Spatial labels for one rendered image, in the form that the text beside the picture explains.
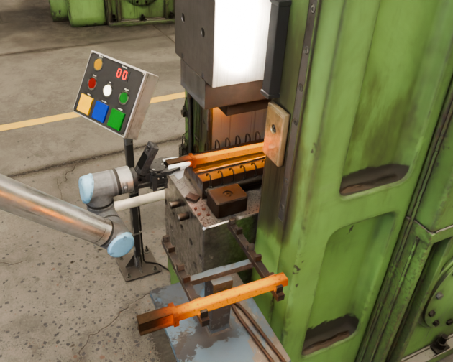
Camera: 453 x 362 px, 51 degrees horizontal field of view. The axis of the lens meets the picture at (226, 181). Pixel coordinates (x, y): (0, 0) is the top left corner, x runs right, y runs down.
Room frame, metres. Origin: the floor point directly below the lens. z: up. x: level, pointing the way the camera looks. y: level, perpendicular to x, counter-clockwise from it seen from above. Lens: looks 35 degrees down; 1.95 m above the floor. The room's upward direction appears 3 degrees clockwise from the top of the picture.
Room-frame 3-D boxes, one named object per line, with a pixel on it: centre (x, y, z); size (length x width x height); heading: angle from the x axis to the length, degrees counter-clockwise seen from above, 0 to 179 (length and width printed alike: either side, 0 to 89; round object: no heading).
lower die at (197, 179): (1.52, -0.05, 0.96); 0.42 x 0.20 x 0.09; 118
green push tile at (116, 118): (1.71, 0.46, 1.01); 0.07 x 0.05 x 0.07; 53
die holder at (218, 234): (1.48, -0.09, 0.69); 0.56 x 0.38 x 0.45; 118
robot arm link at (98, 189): (1.24, 0.42, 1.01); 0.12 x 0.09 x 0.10; 118
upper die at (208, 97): (1.52, -0.05, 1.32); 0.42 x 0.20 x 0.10; 118
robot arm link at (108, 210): (1.23, 0.41, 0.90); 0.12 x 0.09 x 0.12; 34
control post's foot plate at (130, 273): (1.88, 0.47, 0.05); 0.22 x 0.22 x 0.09; 28
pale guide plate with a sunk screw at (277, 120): (1.21, -0.13, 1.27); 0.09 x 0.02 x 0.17; 28
